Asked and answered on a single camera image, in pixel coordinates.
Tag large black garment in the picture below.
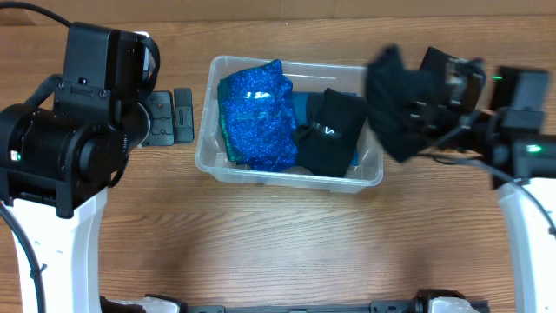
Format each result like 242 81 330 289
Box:
420 47 487 111

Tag small black garment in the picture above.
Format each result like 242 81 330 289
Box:
365 44 435 163

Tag blue sequin fabric bundle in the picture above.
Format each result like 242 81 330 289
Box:
217 59 298 172

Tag blue denim jeans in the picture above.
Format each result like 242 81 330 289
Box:
290 90 361 168

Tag long black garment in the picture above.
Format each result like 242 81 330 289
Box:
291 87 370 178

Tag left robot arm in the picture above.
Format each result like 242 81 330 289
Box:
1 74 188 312

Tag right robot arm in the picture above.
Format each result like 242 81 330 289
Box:
412 54 555 312

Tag clear plastic storage bin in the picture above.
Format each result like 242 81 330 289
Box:
195 56 383 193

